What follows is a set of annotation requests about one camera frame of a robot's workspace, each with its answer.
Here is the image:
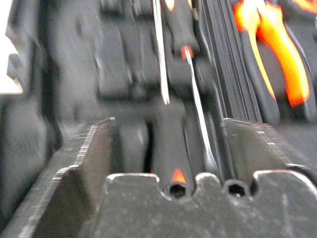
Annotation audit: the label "black orange screwdriver handle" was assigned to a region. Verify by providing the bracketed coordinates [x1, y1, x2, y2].
[150, 108, 195, 186]

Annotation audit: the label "black plastic tool case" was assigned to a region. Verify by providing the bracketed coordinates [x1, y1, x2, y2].
[0, 0, 317, 234]

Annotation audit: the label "orange handled tool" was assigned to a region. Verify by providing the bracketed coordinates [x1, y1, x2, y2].
[291, 0, 317, 14]

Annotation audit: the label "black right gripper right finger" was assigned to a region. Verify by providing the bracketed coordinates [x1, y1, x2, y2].
[223, 118, 317, 192]

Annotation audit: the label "orange black handled pliers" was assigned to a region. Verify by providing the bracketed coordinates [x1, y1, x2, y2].
[232, 0, 313, 124]

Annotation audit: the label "black orange screwdriver with shaft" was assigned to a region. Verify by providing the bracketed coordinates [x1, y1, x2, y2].
[162, 0, 220, 176]

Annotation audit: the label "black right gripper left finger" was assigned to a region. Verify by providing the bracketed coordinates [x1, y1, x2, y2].
[0, 117, 121, 238]

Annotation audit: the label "bare steel screwdriver shaft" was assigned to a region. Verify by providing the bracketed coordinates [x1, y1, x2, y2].
[151, 0, 171, 105]

